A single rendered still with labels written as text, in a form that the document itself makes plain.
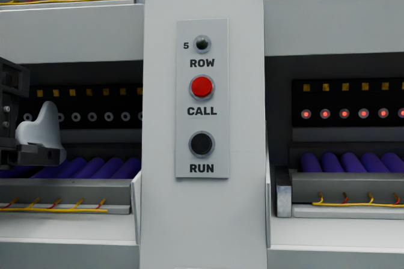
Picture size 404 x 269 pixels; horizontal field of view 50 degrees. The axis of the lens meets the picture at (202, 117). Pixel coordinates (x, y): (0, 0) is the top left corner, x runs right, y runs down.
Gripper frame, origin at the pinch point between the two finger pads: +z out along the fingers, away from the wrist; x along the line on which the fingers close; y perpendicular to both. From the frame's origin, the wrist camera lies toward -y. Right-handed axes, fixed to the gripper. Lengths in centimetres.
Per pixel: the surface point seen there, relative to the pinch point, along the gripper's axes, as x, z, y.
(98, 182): -7.5, -3.2, -2.0
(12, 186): 0.3, -3.9, -2.4
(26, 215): -1.3, -4.1, -4.9
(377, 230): -30.7, -5.4, -5.3
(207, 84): -18.0, -9.1, 5.5
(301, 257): -24.7, -8.1, -7.0
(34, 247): -4.4, -8.2, -6.9
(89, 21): -8.2, -8.2, 11.2
